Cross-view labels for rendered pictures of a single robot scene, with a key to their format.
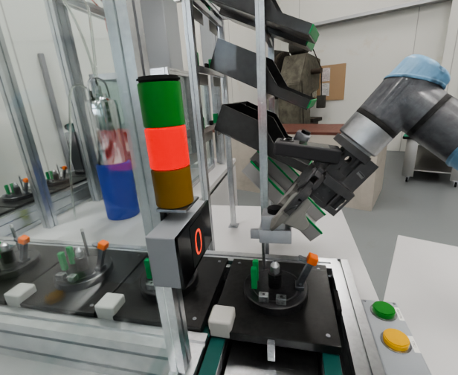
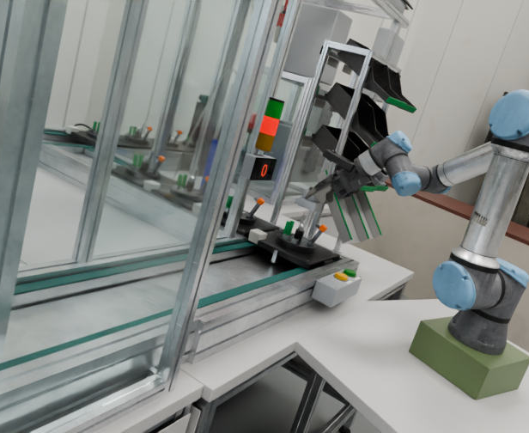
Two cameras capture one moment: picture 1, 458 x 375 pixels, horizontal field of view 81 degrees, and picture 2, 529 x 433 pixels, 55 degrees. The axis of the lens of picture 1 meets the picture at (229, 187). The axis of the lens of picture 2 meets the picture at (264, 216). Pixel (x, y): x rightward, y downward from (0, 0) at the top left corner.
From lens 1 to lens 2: 121 cm
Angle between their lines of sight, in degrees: 15
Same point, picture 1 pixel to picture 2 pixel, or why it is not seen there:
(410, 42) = not seen: outside the picture
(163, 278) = (245, 173)
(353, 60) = not seen: outside the picture
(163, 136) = (269, 120)
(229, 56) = (337, 96)
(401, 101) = (383, 149)
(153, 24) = (319, 34)
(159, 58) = (311, 66)
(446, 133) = (392, 168)
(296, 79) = not seen: hidden behind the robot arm
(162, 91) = (275, 105)
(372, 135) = (367, 161)
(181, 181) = (268, 139)
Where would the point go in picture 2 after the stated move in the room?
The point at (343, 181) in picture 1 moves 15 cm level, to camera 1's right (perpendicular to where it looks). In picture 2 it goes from (350, 182) to (398, 198)
